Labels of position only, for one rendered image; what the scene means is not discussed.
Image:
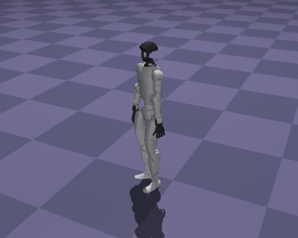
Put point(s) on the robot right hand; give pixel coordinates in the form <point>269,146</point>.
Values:
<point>134,111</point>

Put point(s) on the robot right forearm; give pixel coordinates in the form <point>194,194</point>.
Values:
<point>136,100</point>

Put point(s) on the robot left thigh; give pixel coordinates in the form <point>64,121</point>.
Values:
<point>150,140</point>

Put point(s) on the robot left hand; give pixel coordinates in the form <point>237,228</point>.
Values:
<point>159,130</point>

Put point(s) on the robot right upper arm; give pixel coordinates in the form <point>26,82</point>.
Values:
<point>136,86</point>

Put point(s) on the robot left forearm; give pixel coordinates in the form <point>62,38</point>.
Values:
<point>157,109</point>

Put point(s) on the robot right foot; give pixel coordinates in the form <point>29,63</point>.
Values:
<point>143,176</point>

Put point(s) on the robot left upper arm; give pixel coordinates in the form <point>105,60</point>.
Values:
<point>157,77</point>

